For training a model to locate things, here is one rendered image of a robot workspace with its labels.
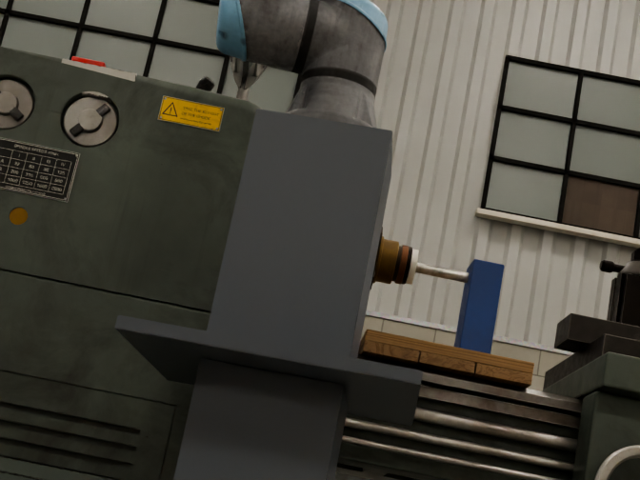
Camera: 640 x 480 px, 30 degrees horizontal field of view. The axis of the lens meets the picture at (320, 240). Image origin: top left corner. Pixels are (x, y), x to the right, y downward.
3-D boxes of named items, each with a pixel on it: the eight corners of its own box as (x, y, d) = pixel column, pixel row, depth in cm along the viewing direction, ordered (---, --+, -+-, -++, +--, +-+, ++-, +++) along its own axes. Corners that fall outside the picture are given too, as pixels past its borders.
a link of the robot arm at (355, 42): (385, 79, 178) (401, -2, 182) (298, 57, 177) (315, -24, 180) (369, 107, 190) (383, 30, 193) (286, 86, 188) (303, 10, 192)
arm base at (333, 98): (376, 133, 173) (388, 70, 175) (273, 116, 174) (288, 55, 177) (376, 169, 187) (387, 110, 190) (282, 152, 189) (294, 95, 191)
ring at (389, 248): (369, 227, 228) (415, 236, 228) (364, 239, 237) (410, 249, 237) (359, 273, 225) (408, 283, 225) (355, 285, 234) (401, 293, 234)
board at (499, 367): (362, 350, 208) (367, 329, 209) (347, 381, 243) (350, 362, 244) (530, 385, 208) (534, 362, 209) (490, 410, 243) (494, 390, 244)
